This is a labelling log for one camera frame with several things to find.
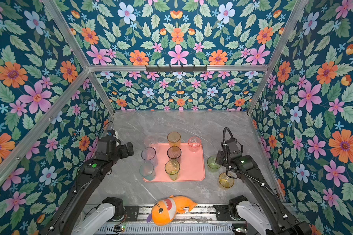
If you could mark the orange plush toy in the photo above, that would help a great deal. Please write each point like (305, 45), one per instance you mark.
(164, 211)

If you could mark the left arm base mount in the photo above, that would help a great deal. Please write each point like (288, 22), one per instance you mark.
(121, 213)

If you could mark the grey smoky cup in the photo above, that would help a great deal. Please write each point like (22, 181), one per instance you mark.
(174, 153)

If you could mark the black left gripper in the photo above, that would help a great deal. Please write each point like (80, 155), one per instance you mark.
(125, 152)

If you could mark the teal frosted cup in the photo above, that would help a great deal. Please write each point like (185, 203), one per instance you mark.
(147, 171)

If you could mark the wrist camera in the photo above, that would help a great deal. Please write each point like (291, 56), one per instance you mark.
(232, 146)
(111, 134)

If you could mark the blue transparent cup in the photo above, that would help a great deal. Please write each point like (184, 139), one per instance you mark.
(149, 155)

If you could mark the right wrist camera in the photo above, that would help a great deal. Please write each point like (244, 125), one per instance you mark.
(232, 146)

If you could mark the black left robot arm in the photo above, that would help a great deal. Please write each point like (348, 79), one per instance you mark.
(89, 177)

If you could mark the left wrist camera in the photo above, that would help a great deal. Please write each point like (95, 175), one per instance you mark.
(111, 134)

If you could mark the black hook rail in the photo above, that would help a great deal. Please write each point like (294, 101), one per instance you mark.
(182, 68)

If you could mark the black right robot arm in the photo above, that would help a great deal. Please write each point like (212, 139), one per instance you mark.
(272, 217)

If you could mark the clear transparent cup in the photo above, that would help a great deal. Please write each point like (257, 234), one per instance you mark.
(151, 141)

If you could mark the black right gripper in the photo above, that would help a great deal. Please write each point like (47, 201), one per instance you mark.
(220, 158)

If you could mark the white vented cable duct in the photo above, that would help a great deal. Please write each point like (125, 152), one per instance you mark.
(176, 229)

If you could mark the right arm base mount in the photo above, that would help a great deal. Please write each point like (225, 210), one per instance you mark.
(229, 212)

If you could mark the yellow tall cup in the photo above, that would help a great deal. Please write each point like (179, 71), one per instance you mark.
(174, 138)

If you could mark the short green cup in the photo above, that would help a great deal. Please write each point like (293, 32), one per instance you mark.
(212, 166)

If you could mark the pink plastic tray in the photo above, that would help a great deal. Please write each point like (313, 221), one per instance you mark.
(192, 165)

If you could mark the tall light green cup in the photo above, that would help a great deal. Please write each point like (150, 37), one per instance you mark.
(172, 168)

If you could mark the pink short cup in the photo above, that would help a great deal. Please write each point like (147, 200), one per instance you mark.
(194, 144)

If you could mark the short yellow cup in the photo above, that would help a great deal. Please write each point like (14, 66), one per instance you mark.
(226, 180)

